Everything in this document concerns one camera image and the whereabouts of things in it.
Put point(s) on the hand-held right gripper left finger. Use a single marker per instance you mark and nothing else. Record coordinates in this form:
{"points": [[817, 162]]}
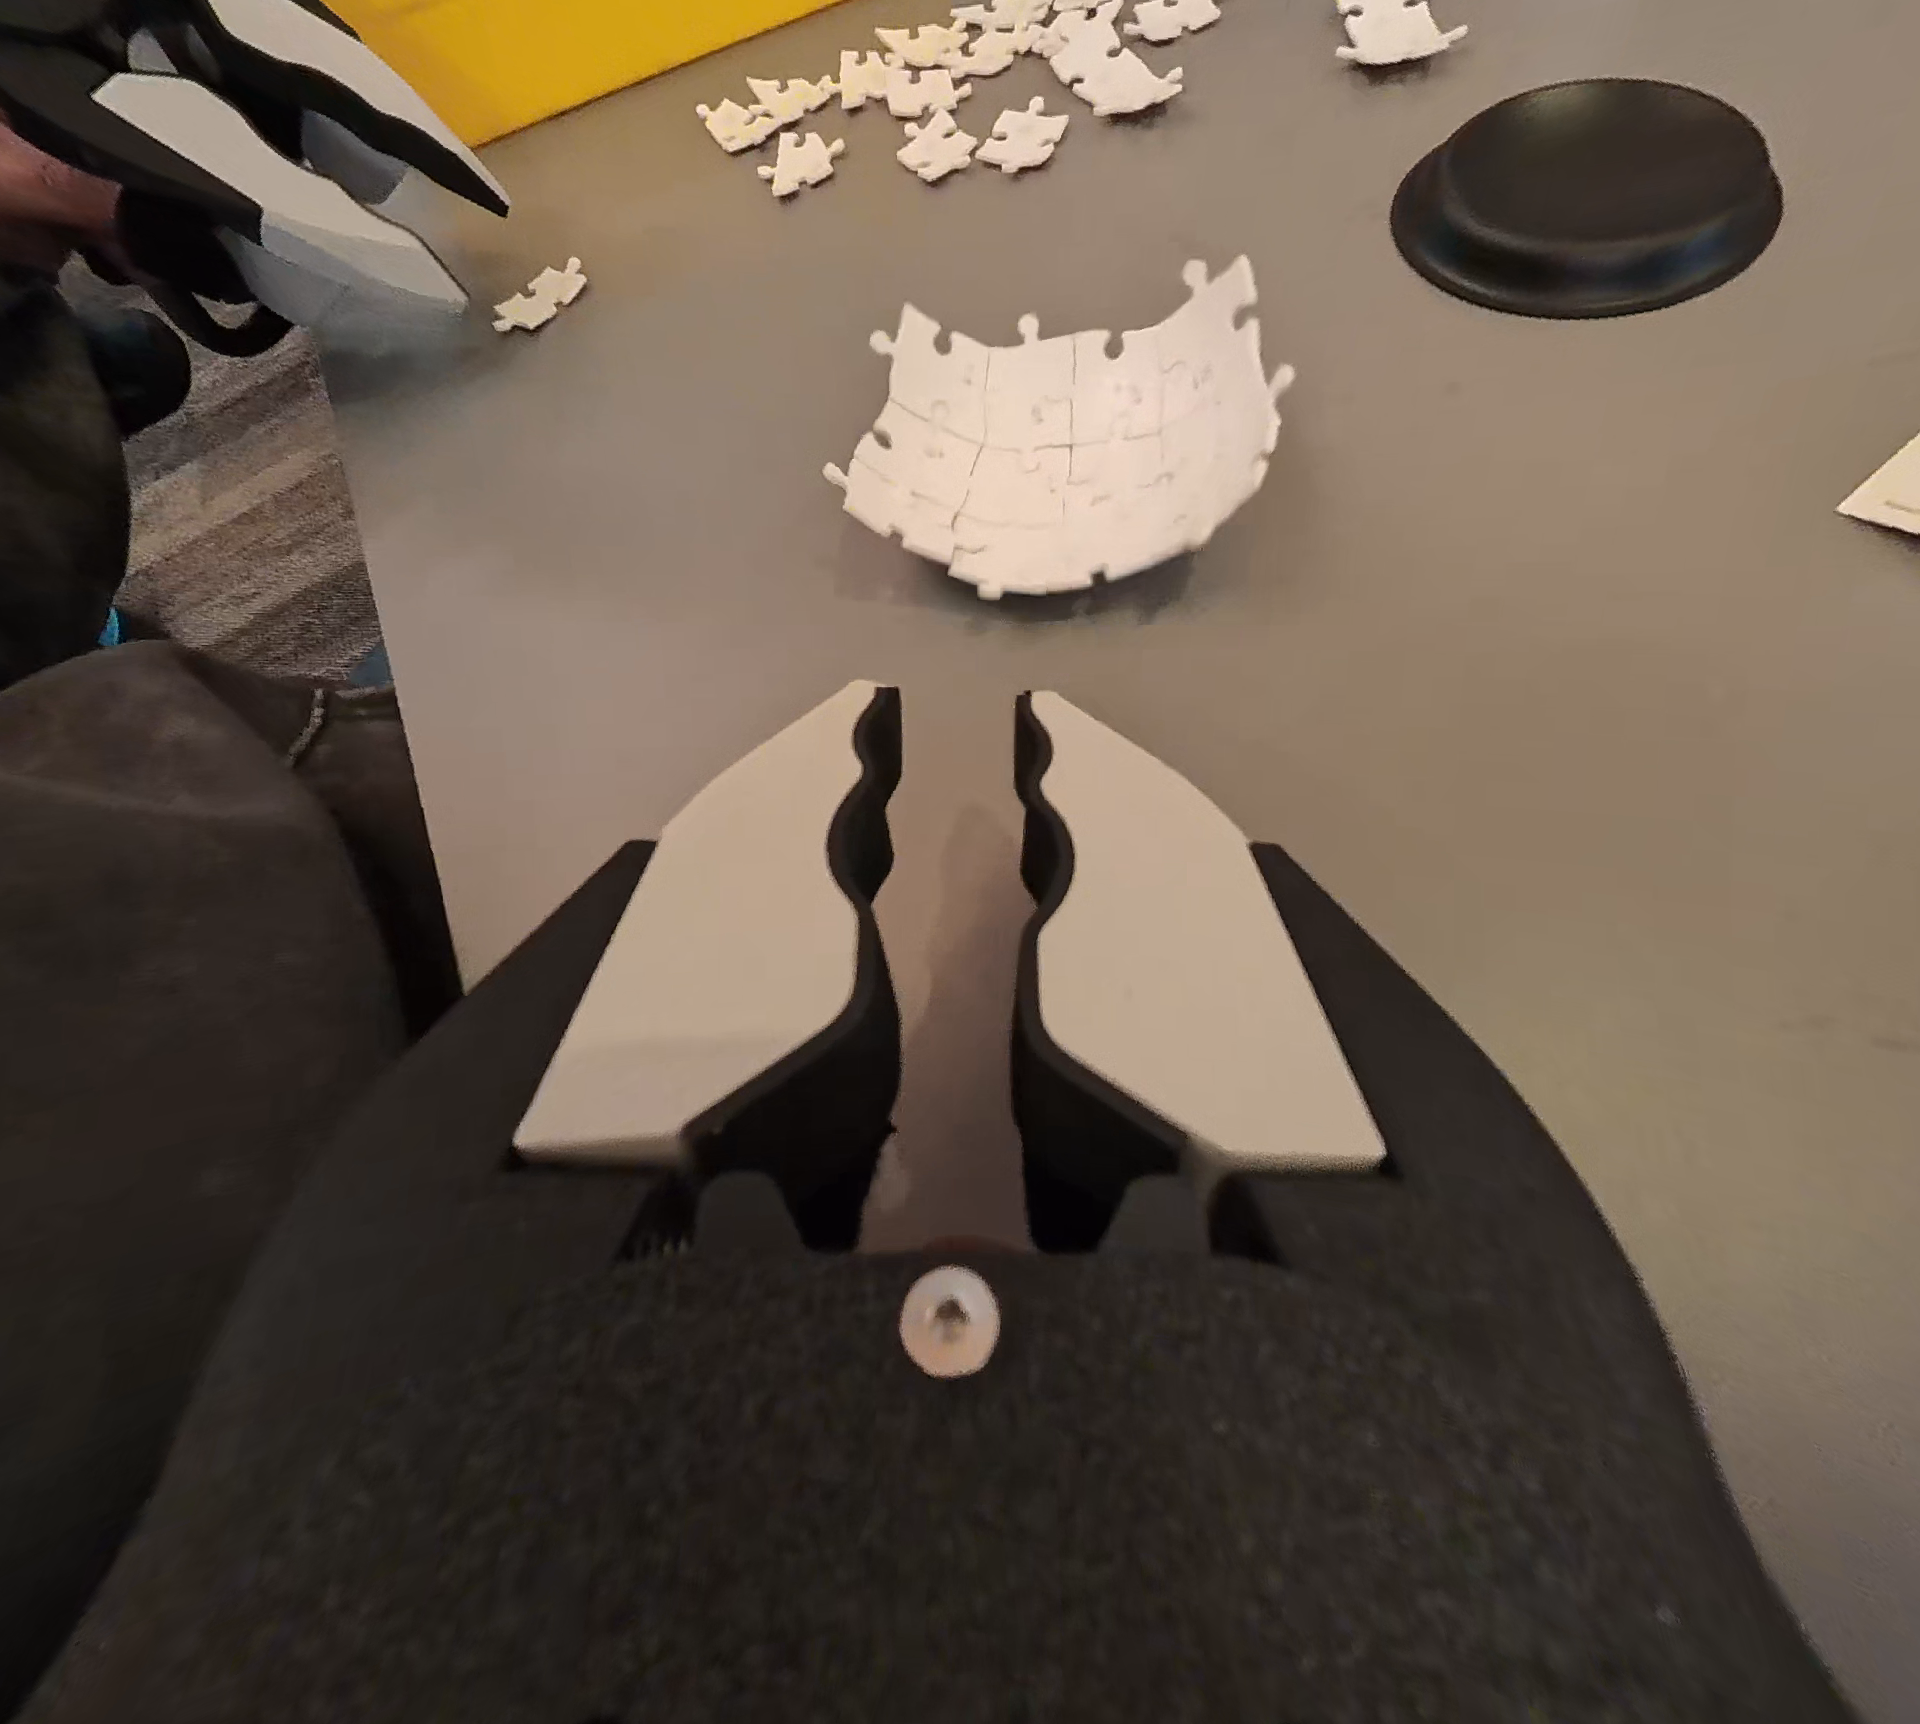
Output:
{"points": [[721, 944]]}

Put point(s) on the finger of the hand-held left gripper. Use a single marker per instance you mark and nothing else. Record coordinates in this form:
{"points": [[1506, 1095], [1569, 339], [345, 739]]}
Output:
{"points": [[330, 232], [300, 44]]}

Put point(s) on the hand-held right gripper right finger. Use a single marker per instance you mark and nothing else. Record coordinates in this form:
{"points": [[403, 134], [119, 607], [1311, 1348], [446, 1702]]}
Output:
{"points": [[1184, 958]]}

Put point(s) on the curved assembled puzzle section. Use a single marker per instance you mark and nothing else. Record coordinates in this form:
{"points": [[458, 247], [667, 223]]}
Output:
{"points": [[1065, 479]]}

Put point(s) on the single white puzzle piece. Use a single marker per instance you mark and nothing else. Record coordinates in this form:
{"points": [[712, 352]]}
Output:
{"points": [[540, 294]]}

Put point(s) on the pile of white puzzle pieces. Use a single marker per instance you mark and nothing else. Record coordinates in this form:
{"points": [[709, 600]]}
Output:
{"points": [[1110, 58]]}

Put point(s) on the joined white puzzle piece pair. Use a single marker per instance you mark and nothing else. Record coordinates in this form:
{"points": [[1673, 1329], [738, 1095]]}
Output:
{"points": [[1395, 15]]}

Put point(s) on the person's left hand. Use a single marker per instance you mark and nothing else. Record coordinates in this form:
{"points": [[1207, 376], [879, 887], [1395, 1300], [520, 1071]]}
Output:
{"points": [[44, 187]]}

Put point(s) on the white printed paper sheet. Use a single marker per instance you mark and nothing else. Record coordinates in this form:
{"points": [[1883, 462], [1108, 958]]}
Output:
{"points": [[1887, 495]]}

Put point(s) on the black round stand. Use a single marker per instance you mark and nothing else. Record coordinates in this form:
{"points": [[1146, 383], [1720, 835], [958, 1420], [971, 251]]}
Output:
{"points": [[1590, 187]]}

